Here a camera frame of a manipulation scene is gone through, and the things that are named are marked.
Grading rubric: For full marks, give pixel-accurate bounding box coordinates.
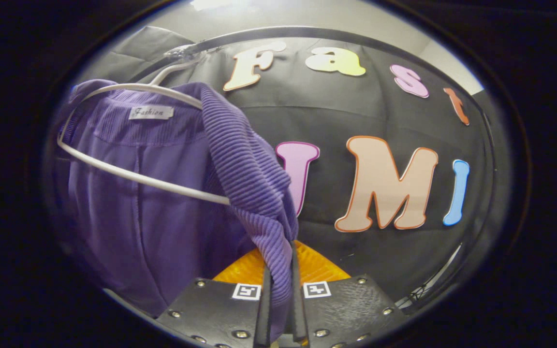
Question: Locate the white clothes hanger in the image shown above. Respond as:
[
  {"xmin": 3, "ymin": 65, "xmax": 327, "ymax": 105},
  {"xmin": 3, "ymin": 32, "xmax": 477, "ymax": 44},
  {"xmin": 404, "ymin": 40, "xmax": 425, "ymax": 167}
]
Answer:
[{"xmin": 57, "ymin": 46, "xmax": 232, "ymax": 206}]

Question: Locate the black clothes rack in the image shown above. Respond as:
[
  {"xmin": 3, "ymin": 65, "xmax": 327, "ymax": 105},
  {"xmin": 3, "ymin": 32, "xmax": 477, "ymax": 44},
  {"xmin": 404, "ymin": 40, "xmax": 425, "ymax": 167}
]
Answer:
[{"xmin": 129, "ymin": 26, "xmax": 500, "ymax": 228}]

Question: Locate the purple ribbed shirt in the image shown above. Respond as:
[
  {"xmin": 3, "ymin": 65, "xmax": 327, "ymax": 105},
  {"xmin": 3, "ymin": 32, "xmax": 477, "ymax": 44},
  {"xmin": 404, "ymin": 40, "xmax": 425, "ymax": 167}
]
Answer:
[{"xmin": 56, "ymin": 79, "xmax": 301, "ymax": 344}]

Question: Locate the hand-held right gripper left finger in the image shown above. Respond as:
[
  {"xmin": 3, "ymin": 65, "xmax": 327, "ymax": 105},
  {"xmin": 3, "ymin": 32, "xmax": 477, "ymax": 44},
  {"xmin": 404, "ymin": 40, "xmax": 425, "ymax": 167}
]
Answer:
[{"xmin": 155, "ymin": 246, "xmax": 272, "ymax": 348}]

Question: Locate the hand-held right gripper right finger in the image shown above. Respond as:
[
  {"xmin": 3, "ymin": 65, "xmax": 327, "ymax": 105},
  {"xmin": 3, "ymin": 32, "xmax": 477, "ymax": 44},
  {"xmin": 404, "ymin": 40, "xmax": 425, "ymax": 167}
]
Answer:
[{"xmin": 291, "ymin": 240, "xmax": 407, "ymax": 348}]

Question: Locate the black backdrop cloth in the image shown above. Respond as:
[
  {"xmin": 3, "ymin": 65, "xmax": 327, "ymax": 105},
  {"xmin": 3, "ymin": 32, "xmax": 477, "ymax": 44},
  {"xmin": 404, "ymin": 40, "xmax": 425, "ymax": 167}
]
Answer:
[{"xmin": 75, "ymin": 25, "xmax": 511, "ymax": 310}]

